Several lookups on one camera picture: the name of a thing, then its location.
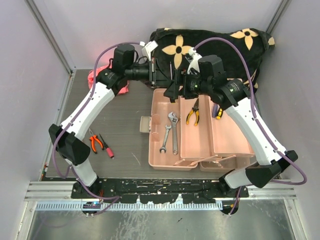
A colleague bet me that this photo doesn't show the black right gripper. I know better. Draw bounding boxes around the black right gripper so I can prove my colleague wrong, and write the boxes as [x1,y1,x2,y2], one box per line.
[163,68,212,100]

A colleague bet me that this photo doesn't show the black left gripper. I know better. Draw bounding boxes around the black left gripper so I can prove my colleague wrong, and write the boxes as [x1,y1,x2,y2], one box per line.
[125,57,171,87]

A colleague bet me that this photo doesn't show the yellow handled pliers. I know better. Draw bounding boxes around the yellow handled pliers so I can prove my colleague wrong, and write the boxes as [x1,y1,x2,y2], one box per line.
[186,99,200,126]

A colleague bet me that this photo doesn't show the silver adjustable wrench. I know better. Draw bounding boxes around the silver adjustable wrench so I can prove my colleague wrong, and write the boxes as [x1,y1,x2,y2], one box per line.
[168,111,179,155]

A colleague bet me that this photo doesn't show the blue handled screwdriver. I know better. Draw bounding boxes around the blue handled screwdriver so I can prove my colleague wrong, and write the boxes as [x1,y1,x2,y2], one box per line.
[211,103,219,118]

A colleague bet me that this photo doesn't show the grey tool box latch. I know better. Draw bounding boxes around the grey tool box latch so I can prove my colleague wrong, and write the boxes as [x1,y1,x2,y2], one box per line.
[139,116,152,133]

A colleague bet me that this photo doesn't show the pink plastic tool box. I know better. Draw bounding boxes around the pink plastic tool box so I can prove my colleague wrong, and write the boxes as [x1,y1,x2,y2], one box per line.
[148,89,255,173]

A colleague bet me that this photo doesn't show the yellow black stubby screwdriver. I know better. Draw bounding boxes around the yellow black stubby screwdriver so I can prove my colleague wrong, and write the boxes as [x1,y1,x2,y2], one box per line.
[215,108,224,120]

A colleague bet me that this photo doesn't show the silver combination spanner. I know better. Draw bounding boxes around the silver combination spanner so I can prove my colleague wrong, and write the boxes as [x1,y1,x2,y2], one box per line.
[159,125,172,153]

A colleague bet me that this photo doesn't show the pink handled screwdriver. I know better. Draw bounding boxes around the pink handled screwdriver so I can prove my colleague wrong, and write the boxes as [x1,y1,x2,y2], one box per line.
[99,134,115,159]

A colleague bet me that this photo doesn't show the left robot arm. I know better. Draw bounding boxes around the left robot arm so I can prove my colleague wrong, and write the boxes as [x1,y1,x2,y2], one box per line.
[48,41,171,198]

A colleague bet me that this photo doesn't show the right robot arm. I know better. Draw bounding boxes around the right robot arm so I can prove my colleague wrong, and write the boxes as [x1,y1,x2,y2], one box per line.
[164,53,298,197]

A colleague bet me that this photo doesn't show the black floral pillow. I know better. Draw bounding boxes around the black floral pillow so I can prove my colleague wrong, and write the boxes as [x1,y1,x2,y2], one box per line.
[149,28,275,91]

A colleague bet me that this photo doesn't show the pink plastic bag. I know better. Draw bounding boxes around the pink plastic bag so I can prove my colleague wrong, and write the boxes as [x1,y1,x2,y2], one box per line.
[88,55,134,97]

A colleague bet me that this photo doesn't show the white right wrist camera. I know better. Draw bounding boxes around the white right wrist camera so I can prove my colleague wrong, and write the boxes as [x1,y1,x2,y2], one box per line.
[185,47,203,75]

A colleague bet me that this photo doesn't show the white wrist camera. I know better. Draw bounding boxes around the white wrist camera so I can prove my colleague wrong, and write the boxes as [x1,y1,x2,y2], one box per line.
[139,40,158,61]
[185,47,203,75]

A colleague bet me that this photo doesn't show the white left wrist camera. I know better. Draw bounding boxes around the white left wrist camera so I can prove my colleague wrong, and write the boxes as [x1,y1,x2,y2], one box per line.
[139,40,158,61]

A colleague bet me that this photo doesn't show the orange handled pliers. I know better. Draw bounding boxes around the orange handled pliers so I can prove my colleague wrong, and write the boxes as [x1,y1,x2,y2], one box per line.
[88,128,105,154]

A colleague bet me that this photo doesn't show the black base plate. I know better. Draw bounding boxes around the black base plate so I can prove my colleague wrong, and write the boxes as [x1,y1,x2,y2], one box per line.
[70,177,250,205]

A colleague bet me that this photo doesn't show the white slotted cable duct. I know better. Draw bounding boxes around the white slotted cable duct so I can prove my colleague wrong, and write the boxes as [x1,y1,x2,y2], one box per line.
[35,201,223,211]

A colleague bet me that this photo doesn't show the aluminium frame rail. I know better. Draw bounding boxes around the aluminium frame rail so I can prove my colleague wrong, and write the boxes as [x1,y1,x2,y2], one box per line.
[24,178,297,204]

